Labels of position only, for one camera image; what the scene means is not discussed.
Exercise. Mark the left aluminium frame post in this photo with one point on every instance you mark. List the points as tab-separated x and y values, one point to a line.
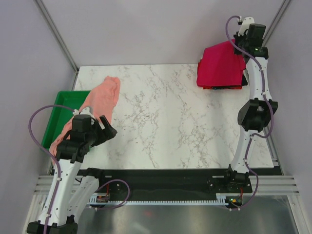
56	34

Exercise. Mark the right aluminium frame post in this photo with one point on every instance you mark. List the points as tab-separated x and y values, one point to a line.
276	20

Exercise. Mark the folded red t shirt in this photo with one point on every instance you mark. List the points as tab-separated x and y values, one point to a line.
203	87

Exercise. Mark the green plastic tray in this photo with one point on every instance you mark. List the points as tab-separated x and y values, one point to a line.
59	116

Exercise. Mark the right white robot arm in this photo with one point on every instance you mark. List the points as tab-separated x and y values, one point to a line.
256	117

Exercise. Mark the folded black t shirt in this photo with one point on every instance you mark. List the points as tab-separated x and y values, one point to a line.
244	79

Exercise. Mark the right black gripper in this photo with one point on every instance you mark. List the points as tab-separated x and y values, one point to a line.
239	35

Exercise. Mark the front aluminium rail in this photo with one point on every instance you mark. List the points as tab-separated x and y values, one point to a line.
268	185

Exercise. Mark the magenta polo shirt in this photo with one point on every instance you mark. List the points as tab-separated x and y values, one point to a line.
220	66

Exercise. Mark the aluminium frame post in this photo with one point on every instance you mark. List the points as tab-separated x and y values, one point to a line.
276	20
56	34

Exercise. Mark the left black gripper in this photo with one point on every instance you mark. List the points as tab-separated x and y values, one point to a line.
109	131

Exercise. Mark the salmon pink t shirt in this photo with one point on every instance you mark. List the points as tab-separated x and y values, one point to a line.
102	99

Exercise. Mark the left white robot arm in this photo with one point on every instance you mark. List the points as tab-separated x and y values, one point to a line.
63	208

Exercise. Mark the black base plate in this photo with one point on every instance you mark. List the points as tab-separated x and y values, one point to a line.
162	184

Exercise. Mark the white slotted cable duct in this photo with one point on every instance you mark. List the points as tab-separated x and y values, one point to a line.
219	201

